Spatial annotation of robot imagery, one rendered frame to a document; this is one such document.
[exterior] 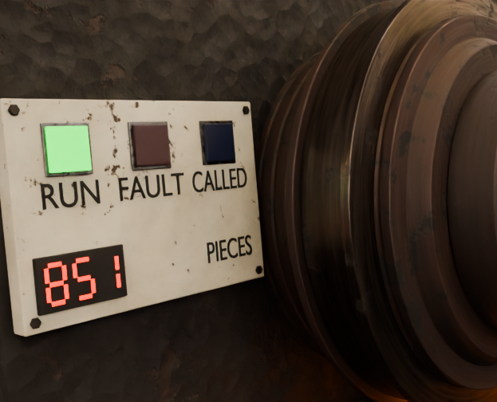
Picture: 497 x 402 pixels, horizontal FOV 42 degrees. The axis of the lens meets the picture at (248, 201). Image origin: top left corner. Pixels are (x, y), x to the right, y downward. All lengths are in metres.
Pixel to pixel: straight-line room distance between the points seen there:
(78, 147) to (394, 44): 0.30
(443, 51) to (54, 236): 0.40
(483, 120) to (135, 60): 0.32
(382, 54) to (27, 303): 0.37
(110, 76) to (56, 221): 0.14
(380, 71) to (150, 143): 0.22
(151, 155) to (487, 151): 0.29
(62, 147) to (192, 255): 0.16
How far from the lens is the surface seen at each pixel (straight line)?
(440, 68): 0.66
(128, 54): 0.61
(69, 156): 0.53
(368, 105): 0.59
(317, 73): 0.64
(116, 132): 0.56
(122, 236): 0.56
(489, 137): 0.62
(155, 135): 0.58
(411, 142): 0.61
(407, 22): 0.66
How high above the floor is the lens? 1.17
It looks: 3 degrees down
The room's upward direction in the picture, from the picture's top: 5 degrees counter-clockwise
